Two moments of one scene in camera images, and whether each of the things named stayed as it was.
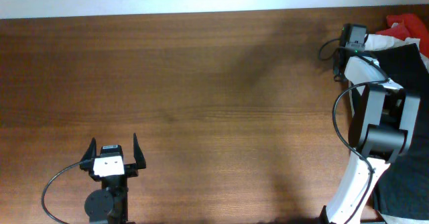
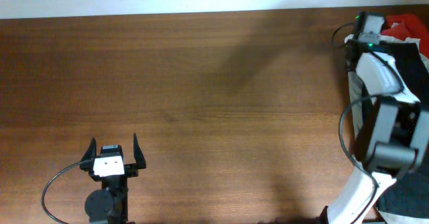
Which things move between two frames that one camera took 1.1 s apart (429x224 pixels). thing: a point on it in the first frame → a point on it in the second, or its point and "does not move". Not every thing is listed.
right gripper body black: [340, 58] → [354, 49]
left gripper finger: [139, 155] does not move
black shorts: [402, 188] does not move
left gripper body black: [87, 168] does not move
